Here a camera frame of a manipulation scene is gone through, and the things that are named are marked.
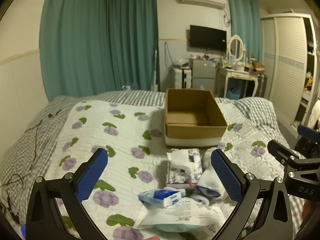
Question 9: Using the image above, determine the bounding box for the black wall television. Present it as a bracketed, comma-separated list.
[189, 25, 227, 51]

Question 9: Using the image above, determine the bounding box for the clear plastic bag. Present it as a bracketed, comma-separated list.
[173, 58, 189, 68]

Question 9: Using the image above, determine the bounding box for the small blue tissue pack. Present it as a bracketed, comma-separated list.
[138, 188, 182, 208]

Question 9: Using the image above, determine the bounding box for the person's right hand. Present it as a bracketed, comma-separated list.
[301, 201, 317, 230]

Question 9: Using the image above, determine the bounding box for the brown box on dresser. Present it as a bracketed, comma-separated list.
[251, 61, 265, 73]

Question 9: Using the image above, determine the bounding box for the narrow teal curtain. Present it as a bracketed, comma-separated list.
[229, 0, 263, 63]

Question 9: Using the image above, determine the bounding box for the floral tissue box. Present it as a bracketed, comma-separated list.
[166, 149, 203, 188]

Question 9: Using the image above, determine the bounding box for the white louvred wardrobe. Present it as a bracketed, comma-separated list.
[260, 12, 320, 127]

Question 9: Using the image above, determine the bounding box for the brown cardboard box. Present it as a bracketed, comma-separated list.
[164, 88, 228, 148]

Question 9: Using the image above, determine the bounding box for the plain white sock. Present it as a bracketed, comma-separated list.
[201, 148, 218, 171]

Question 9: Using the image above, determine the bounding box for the dark checked suitcase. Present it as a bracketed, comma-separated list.
[254, 74, 268, 98]

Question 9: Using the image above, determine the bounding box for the hanging wall cable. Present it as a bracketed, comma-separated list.
[164, 42, 173, 68]

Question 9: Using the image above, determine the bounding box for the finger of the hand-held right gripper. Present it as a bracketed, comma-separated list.
[297, 125, 320, 143]
[267, 140, 307, 167]

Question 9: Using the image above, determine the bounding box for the white drawer cabinet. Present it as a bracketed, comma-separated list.
[171, 67, 193, 89]

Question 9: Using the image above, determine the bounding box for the white printed plastic package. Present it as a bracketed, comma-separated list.
[132, 197, 238, 233]

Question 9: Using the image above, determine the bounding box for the white mop pole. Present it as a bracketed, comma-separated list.
[152, 50, 160, 92]

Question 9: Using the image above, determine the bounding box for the blue plastic basket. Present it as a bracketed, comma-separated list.
[226, 87, 244, 99]

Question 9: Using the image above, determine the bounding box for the white floral quilt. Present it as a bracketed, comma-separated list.
[45, 99, 287, 240]

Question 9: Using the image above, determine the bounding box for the small grey fridge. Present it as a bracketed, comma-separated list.
[189, 58, 217, 89]

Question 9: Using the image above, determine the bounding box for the black cable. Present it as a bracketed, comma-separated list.
[0, 109, 62, 188]

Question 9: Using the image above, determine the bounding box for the white dressing table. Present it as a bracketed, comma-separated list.
[216, 64, 266, 99]

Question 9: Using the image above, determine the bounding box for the oval white vanity mirror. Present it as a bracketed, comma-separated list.
[227, 35, 246, 63]

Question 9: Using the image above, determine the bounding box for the white sock with blue cuff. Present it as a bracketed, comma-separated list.
[195, 168, 227, 198]

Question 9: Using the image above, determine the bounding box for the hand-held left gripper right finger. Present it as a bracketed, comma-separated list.
[211, 149, 293, 240]

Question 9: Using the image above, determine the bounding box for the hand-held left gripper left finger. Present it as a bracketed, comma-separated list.
[25, 148, 108, 240]

